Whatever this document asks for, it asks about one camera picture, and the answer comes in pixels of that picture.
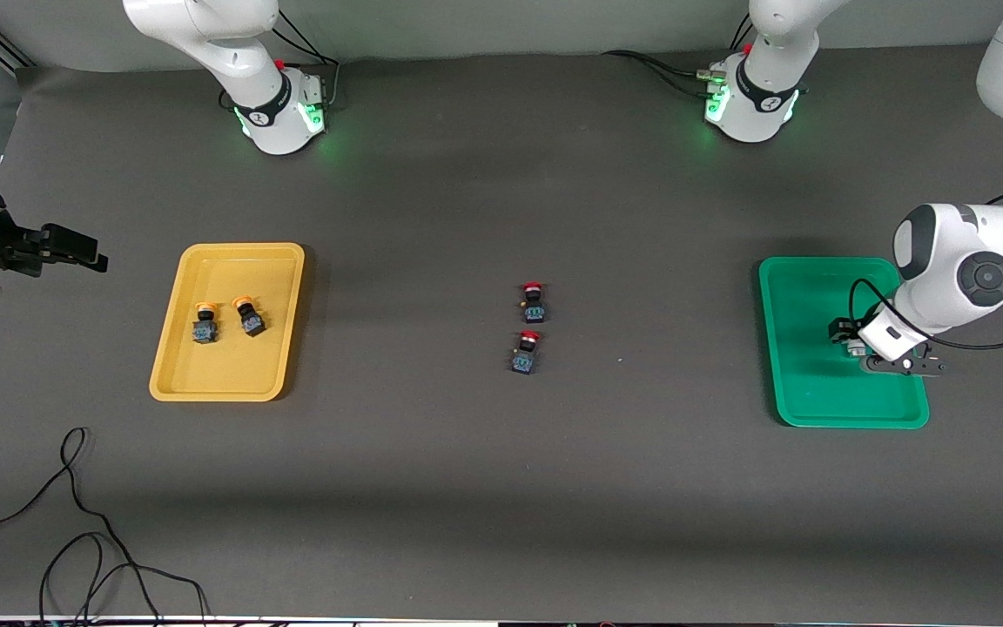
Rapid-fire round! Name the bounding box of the black base cable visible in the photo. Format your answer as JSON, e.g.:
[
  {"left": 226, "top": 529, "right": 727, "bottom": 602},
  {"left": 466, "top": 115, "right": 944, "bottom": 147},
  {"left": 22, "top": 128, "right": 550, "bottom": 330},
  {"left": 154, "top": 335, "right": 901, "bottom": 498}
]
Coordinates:
[
  {"left": 271, "top": 7, "right": 341, "bottom": 110},
  {"left": 641, "top": 57, "right": 716, "bottom": 97},
  {"left": 602, "top": 50, "right": 711, "bottom": 79}
]

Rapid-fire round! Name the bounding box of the short black loose cable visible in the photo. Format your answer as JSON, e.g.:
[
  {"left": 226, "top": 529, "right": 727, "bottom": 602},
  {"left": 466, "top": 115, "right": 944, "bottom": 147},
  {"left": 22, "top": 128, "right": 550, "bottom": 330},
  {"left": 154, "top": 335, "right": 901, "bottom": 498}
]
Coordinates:
[{"left": 40, "top": 533, "right": 211, "bottom": 626}]

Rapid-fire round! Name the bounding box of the long black loose cable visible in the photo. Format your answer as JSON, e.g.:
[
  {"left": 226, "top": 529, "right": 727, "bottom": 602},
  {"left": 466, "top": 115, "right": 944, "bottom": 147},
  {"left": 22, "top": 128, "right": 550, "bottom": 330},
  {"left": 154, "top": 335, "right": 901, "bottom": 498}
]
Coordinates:
[{"left": 0, "top": 427, "right": 163, "bottom": 626}]

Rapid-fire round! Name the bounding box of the black right base cable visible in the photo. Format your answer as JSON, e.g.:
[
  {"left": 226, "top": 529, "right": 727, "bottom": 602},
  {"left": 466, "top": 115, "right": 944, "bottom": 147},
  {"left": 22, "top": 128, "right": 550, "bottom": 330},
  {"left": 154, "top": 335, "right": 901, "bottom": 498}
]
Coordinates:
[{"left": 271, "top": 7, "right": 341, "bottom": 110}]

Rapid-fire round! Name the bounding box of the black left base cable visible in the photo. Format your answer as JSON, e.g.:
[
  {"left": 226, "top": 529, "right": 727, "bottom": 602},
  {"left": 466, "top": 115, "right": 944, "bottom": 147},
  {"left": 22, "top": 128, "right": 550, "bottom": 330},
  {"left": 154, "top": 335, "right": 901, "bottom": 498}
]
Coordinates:
[
  {"left": 602, "top": 50, "right": 711, "bottom": 79},
  {"left": 641, "top": 57, "right": 716, "bottom": 97}
]

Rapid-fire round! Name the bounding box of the dark grey table mat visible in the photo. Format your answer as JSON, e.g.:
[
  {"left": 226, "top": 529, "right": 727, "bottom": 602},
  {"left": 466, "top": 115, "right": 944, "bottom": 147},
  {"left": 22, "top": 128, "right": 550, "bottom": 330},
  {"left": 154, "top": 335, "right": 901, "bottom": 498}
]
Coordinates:
[{"left": 0, "top": 48, "right": 1003, "bottom": 621}]

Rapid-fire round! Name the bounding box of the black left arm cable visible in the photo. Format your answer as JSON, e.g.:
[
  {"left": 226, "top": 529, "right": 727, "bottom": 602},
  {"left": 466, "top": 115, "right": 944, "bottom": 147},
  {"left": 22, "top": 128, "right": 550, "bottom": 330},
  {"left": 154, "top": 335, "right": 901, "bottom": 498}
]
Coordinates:
[{"left": 848, "top": 0, "right": 1003, "bottom": 351}]

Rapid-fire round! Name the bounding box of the aluminium frame rail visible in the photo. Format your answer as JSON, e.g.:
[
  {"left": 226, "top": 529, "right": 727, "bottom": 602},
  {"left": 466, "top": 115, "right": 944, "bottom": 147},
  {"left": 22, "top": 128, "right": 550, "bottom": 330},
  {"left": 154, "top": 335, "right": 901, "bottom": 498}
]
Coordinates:
[{"left": 0, "top": 24, "right": 32, "bottom": 74}]

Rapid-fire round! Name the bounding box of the yellow plastic tray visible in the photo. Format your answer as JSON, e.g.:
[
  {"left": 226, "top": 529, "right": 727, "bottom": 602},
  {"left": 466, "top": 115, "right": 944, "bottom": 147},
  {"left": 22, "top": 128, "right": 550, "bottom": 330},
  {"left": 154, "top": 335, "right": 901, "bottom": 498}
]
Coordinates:
[{"left": 149, "top": 242, "right": 306, "bottom": 403}]

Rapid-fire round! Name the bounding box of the green plastic tray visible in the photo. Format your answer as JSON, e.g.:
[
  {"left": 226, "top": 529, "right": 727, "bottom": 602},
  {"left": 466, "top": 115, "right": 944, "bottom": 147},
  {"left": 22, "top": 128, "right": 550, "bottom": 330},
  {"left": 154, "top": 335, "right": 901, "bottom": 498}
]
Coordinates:
[{"left": 759, "top": 256, "right": 931, "bottom": 429}]

